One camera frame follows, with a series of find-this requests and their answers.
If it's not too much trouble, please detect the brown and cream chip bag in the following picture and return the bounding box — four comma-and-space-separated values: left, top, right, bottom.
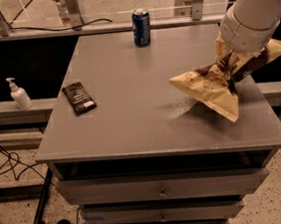
169, 34, 281, 122

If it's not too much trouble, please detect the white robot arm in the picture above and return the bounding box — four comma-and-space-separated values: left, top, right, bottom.
220, 0, 281, 53

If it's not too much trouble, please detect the black metal stand leg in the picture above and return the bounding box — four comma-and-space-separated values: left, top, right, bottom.
33, 169, 53, 224

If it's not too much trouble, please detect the black cable on ledge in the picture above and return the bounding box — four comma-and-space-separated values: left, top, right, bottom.
0, 16, 115, 39

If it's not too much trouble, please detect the grey drawer cabinet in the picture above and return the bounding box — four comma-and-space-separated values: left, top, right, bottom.
36, 25, 281, 224

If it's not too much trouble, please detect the blue pepsi can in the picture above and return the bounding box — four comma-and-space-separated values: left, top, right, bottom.
132, 8, 151, 47

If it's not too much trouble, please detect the white pump soap bottle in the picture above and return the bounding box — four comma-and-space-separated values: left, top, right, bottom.
6, 78, 33, 111

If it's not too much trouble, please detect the dark brown snack bar packet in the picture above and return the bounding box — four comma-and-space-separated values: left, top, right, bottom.
62, 83, 97, 115

